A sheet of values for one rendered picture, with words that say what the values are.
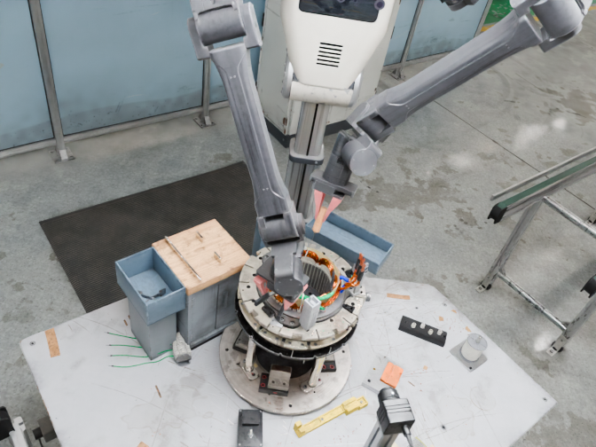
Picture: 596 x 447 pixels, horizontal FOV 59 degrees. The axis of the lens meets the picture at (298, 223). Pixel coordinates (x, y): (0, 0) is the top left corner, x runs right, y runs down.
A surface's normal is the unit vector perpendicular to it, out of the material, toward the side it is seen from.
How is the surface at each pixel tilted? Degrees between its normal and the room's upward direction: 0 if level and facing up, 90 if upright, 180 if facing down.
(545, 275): 0
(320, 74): 90
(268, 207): 75
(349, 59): 90
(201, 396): 0
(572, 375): 0
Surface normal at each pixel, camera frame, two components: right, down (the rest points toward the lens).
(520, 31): -0.16, 0.76
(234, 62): -0.08, 0.44
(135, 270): 0.62, 0.59
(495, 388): 0.15, -0.73
